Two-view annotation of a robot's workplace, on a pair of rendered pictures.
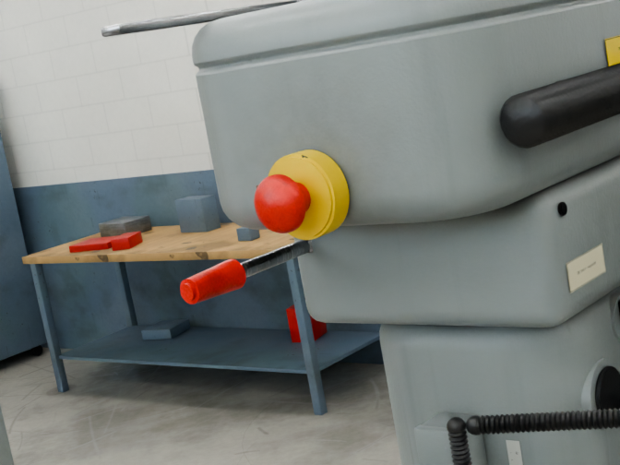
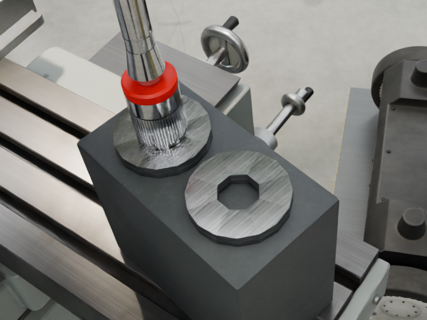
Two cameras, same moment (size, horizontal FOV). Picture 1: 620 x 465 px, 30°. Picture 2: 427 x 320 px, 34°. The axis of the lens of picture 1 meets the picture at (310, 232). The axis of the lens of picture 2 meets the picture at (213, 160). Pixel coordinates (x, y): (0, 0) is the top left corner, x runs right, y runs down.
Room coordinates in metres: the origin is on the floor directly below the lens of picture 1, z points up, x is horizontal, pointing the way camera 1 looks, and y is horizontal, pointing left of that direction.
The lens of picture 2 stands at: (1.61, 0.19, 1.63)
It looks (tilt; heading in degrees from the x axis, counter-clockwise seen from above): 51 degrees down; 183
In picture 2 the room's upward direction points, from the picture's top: 10 degrees counter-clockwise
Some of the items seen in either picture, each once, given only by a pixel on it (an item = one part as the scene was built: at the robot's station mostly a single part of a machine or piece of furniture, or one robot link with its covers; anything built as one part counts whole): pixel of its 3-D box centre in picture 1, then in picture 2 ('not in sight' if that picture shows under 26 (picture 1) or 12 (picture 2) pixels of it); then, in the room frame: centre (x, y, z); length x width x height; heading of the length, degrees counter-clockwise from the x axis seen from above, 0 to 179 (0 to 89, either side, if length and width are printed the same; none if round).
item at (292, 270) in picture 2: not in sight; (211, 221); (1.23, 0.16, 1.06); 0.22 x 0.12 x 0.20; 38
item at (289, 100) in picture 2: not in sight; (283, 117); (0.65, 0.30, 0.54); 0.22 x 0.06 x 0.06; 140
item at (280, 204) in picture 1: (285, 202); not in sight; (0.77, 0.01, 1.76); 0.04 x 0.03 x 0.04; 50
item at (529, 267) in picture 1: (517, 218); not in sight; (0.99, -0.18, 1.68); 0.34 x 0.24 x 0.10; 140
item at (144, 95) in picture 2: not in sight; (149, 80); (1.19, 0.13, 1.22); 0.05 x 0.05 x 0.01
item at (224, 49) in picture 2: not in sight; (214, 60); (0.58, 0.17, 0.66); 0.16 x 0.12 x 0.12; 140
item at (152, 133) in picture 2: not in sight; (156, 108); (1.19, 0.13, 1.19); 0.05 x 0.05 x 0.06
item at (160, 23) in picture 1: (225, 14); not in sight; (0.91, 0.03, 1.89); 0.24 x 0.04 x 0.01; 140
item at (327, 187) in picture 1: (306, 195); not in sight; (0.79, 0.00, 1.76); 0.06 x 0.02 x 0.06; 50
